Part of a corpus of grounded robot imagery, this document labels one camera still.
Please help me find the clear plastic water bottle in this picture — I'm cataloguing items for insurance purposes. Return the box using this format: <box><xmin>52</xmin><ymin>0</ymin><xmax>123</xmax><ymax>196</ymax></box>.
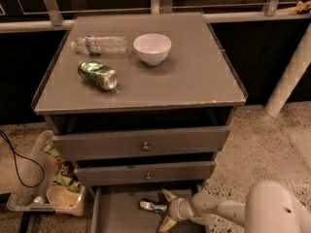
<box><xmin>70</xmin><ymin>36</ymin><xmax>127</xmax><ymax>55</ymax></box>

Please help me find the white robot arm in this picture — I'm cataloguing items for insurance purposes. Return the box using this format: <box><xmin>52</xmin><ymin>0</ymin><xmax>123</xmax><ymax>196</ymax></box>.
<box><xmin>158</xmin><ymin>181</ymin><xmax>311</xmax><ymax>233</ymax></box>

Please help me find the yellow object on railing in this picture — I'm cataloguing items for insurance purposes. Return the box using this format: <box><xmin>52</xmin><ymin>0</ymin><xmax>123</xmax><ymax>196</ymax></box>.
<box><xmin>295</xmin><ymin>1</ymin><xmax>311</xmax><ymax>14</ymax></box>

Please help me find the black cable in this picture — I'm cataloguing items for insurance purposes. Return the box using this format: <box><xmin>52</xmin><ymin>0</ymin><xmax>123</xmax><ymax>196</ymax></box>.
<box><xmin>0</xmin><ymin>129</ymin><xmax>46</xmax><ymax>189</ymax></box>

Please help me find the grey top drawer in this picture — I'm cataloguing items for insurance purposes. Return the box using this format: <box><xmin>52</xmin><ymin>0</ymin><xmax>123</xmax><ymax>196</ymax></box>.
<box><xmin>52</xmin><ymin>126</ymin><xmax>230</xmax><ymax>161</ymax></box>

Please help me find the grey drawer cabinet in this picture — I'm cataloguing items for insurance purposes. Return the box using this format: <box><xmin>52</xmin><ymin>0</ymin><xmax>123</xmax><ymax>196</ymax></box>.
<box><xmin>31</xmin><ymin>13</ymin><xmax>248</xmax><ymax>187</ymax></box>

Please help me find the grey drawer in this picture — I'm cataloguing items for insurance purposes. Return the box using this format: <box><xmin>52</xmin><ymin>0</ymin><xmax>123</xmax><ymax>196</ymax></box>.
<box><xmin>90</xmin><ymin>180</ymin><xmax>202</xmax><ymax>233</ymax></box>
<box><xmin>75</xmin><ymin>161</ymin><xmax>216</xmax><ymax>186</ymax></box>
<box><xmin>52</xmin><ymin>126</ymin><xmax>230</xmax><ymax>161</ymax></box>

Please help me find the small silver ball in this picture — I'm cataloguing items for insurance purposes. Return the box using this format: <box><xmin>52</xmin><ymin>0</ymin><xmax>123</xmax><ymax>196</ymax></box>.
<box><xmin>33</xmin><ymin>196</ymin><xmax>45</xmax><ymax>204</ymax></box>

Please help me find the green soda can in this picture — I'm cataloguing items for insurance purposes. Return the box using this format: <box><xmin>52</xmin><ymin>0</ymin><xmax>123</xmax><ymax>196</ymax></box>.
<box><xmin>78</xmin><ymin>60</ymin><xmax>119</xmax><ymax>91</ymax></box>

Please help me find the grey bottom drawer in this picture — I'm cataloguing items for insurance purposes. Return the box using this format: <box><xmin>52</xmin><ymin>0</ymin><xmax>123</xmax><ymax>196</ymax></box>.
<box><xmin>90</xmin><ymin>180</ymin><xmax>202</xmax><ymax>233</ymax></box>

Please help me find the cream bowl in bin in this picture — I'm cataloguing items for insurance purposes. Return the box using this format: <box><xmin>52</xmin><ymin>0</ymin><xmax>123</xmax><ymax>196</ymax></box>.
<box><xmin>47</xmin><ymin>185</ymin><xmax>81</xmax><ymax>207</ymax></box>

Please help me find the green snack bag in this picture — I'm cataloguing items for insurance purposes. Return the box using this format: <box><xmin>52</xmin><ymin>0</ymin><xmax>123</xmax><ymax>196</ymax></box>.
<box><xmin>41</xmin><ymin>140</ymin><xmax>63</xmax><ymax>163</ymax></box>

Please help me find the metal railing frame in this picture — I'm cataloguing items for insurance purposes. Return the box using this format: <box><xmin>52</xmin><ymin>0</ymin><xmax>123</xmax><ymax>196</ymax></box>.
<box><xmin>0</xmin><ymin>0</ymin><xmax>311</xmax><ymax>33</ymax></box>

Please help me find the grey middle drawer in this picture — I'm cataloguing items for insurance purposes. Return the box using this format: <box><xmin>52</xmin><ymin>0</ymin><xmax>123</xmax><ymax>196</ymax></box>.
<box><xmin>75</xmin><ymin>161</ymin><xmax>216</xmax><ymax>186</ymax></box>

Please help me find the brown snack bag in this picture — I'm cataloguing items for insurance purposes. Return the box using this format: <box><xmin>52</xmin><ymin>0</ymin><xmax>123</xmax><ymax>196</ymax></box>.
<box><xmin>59</xmin><ymin>161</ymin><xmax>75</xmax><ymax>178</ymax></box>

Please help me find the clear plastic storage bin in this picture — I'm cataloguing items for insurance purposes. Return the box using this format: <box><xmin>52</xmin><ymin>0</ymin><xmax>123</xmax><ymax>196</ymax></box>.
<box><xmin>7</xmin><ymin>130</ymin><xmax>86</xmax><ymax>216</ymax></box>

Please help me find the white bowl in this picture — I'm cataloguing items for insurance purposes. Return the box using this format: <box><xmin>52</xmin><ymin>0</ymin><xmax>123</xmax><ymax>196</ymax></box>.
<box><xmin>133</xmin><ymin>34</ymin><xmax>172</xmax><ymax>66</ymax></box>

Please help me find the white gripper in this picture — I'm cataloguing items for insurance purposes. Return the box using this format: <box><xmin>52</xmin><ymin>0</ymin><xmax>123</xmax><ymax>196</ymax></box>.
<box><xmin>158</xmin><ymin>189</ymin><xmax>194</xmax><ymax>233</ymax></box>

